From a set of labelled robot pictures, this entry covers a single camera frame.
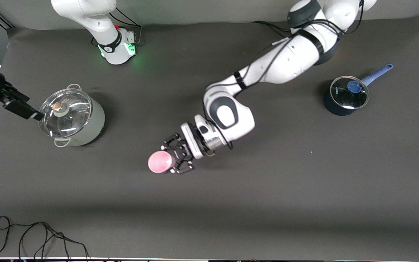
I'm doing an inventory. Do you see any pink plastic cup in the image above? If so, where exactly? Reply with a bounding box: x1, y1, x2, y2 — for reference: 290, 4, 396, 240
148, 151, 175, 174

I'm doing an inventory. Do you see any glass pot lid, gold knob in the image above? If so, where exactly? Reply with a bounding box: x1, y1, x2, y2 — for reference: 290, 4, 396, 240
39, 88, 93, 138

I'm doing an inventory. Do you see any grey-green cooking pot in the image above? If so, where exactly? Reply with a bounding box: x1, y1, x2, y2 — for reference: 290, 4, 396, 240
39, 84, 105, 147

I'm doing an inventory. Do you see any glass saucepan lid, blue knob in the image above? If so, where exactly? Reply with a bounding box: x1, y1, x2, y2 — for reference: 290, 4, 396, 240
330, 76, 370, 110

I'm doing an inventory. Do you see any thin black loose cable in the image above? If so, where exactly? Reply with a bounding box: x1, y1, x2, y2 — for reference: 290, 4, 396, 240
0, 216, 90, 261

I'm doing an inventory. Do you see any black right arm base cable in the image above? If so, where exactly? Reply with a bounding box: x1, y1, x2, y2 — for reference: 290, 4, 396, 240
91, 7, 143, 47

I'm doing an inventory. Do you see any black arm base cable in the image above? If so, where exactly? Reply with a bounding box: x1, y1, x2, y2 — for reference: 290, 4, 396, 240
91, 7, 143, 47
251, 21, 294, 37

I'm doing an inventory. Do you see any black left arm base cable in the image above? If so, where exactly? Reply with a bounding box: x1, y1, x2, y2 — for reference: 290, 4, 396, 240
251, 21, 294, 37

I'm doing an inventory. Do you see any dark blue saucepan, blue handle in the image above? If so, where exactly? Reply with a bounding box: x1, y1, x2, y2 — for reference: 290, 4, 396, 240
323, 63, 394, 116

